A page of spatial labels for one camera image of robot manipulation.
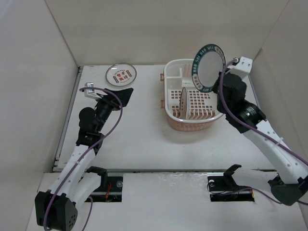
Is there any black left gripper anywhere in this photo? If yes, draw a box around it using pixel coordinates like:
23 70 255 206
94 88 133 132

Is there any plate with red characters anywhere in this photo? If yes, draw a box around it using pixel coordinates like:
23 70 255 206
105 63 137 87

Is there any plate with green rim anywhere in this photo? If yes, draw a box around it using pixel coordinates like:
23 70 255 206
191 44 226 93

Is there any plate with orange sunburst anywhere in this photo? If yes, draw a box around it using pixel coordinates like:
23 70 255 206
180 87 190 120

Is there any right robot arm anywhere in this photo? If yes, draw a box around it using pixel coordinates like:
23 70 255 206
212 72 308 206

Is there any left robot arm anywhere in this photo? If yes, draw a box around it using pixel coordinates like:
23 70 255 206
35 85 133 231

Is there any white plastic dish rack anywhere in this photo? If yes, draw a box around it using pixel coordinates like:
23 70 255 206
163 59 223 123

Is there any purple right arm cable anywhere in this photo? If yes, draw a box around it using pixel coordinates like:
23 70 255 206
218 59 308 205

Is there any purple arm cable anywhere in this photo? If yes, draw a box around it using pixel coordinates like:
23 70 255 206
43 87 125 231
218 59 308 205

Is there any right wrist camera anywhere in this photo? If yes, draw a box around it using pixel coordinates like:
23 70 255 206
230 56 253 79

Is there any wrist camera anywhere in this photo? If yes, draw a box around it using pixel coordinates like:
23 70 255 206
84 82 100 100
230 56 253 79

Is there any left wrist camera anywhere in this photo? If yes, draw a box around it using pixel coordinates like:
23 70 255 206
84 82 100 100

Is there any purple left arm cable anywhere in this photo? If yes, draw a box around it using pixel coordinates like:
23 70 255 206
43 87 125 231

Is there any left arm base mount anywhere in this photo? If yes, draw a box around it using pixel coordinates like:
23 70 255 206
73 167 123 206

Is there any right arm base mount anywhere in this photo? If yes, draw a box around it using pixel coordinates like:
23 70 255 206
206 164 255 202

